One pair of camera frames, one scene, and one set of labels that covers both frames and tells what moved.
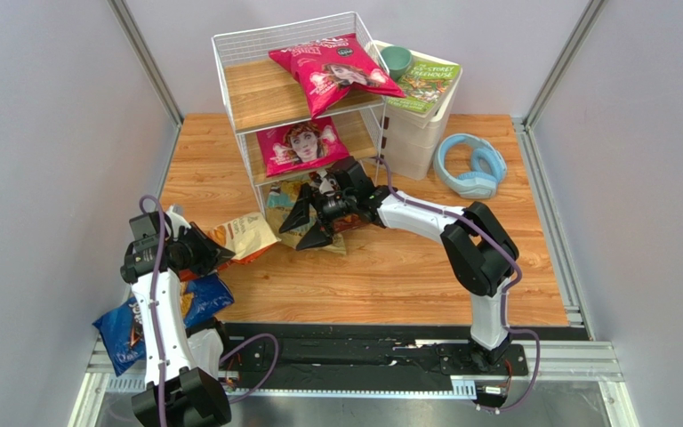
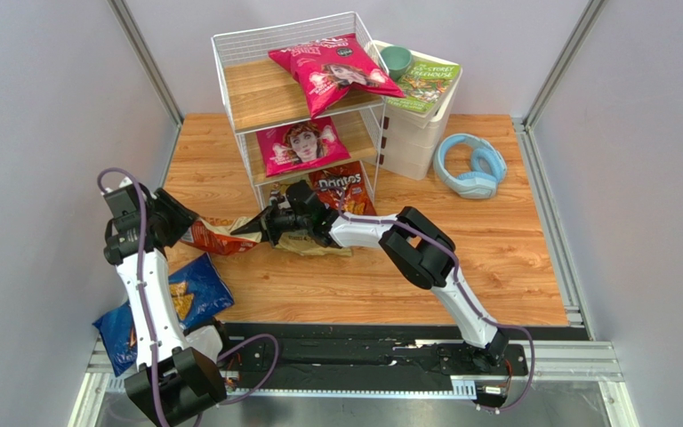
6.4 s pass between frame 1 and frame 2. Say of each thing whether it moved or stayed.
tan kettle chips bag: stayed
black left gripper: moved
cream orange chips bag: moved
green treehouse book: stayed
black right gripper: moved
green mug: stayed
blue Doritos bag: stayed
